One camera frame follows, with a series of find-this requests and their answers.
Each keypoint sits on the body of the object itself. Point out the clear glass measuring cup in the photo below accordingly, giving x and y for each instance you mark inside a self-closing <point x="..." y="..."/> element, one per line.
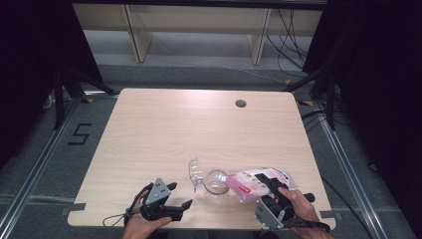
<point x="215" y="186"/>

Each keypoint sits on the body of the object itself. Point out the person's left hand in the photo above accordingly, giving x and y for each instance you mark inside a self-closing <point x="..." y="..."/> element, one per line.
<point x="141" y="229"/>

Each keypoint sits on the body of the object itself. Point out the person's right hand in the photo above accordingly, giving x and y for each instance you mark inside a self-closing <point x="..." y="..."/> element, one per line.
<point x="303" y="212"/>

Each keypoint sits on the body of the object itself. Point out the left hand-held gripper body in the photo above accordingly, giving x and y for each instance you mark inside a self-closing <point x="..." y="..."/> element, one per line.
<point x="158" y="192"/>

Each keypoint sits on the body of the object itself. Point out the red and white sugar bag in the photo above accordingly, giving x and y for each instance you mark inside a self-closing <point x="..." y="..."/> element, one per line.
<point x="247" y="187"/>

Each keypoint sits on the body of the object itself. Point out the black curtain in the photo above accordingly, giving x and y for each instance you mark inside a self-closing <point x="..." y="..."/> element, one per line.
<point x="381" y="83"/>
<point x="33" y="66"/>

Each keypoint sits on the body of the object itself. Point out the aluminium floor rail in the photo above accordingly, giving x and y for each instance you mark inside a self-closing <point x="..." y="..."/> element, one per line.
<point x="36" y="172"/>
<point x="348" y="172"/>

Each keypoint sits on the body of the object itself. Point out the grey tape strip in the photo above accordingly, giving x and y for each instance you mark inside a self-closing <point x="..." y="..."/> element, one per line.
<point x="74" y="209"/>
<point x="328" y="214"/>

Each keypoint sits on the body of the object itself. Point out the beige wooden shelf unit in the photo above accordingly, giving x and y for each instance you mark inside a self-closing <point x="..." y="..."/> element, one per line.
<point x="199" y="20"/>

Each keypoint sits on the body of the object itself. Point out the black metal stand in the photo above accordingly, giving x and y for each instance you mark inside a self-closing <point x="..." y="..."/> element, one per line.
<point x="330" y="99"/>
<point x="59" y="99"/>

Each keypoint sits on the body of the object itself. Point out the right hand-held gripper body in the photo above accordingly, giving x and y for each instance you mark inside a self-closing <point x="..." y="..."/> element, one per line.
<point x="268" y="214"/>

